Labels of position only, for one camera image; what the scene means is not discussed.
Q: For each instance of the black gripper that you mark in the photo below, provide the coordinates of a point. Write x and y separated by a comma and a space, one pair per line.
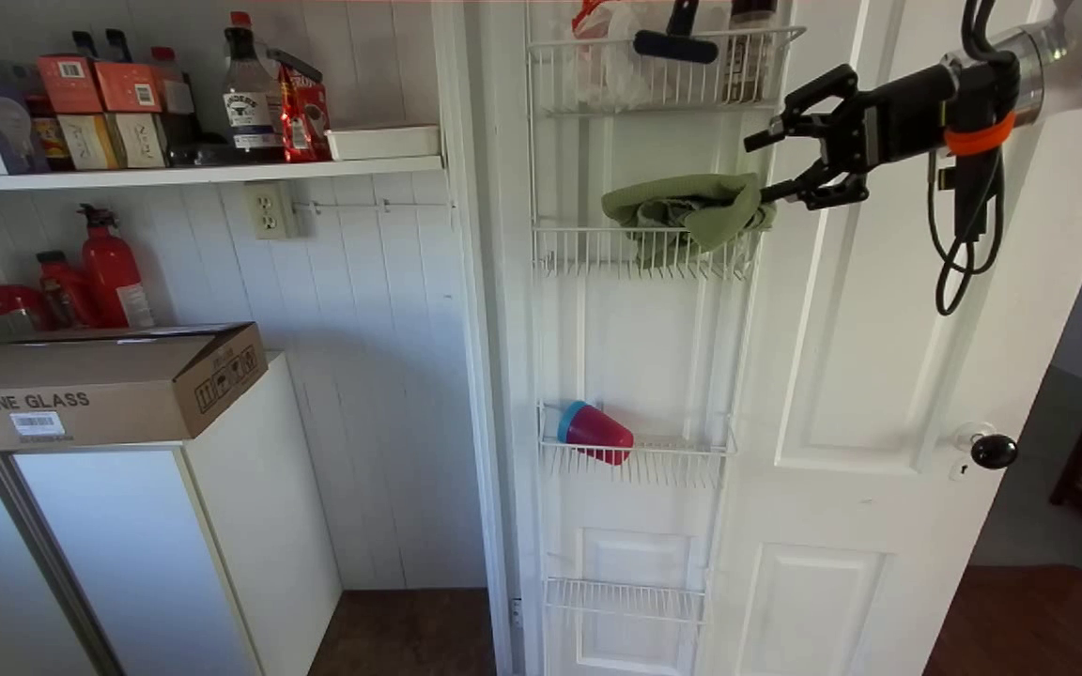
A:
917, 113

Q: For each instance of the green towel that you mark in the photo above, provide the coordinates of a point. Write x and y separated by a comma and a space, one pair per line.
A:
692, 210

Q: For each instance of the white panel door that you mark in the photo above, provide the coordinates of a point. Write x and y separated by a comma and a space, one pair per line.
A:
865, 326

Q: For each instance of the red and white package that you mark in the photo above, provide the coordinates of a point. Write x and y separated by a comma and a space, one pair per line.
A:
600, 33

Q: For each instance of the black door knob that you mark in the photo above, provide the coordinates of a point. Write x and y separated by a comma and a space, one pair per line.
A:
995, 452

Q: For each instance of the red and blue small item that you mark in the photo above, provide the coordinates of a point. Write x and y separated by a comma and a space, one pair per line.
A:
600, 431

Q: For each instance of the blue plastic cup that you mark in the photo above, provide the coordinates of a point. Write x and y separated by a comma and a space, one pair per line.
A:
562, 422

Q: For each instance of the flat white box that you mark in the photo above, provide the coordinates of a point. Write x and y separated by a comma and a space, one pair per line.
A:
380, 146

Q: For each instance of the red snack bag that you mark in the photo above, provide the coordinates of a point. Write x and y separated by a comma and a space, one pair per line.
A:
302, 113

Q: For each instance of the clear red-capped liquor bottle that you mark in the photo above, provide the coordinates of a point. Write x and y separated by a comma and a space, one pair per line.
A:
250, 108

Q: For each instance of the dark sauce bottle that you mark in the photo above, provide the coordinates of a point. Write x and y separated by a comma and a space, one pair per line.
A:
173, 113

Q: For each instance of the white cabinet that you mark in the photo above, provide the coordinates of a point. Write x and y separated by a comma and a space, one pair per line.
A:
255, 527

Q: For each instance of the red fire extinguisher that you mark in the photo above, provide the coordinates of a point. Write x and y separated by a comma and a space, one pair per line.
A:
111, 276

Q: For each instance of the cardboard wine glass box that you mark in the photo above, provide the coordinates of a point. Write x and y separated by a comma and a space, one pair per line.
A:
91, 387

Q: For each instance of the small red canister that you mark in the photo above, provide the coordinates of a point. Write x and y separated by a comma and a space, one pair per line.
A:
63, 293

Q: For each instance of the grey plastic bag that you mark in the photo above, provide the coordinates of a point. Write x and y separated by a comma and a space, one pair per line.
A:
18, 119

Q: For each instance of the flat red container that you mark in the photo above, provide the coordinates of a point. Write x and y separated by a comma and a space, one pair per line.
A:
3, 301

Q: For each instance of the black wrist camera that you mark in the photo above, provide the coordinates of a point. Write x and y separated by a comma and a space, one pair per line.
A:
972, 189

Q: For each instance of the white wall outlet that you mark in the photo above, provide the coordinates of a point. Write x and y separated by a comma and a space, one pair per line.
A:
275, 211

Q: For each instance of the white wall shelf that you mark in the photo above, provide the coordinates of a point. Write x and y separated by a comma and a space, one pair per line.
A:
188, 173

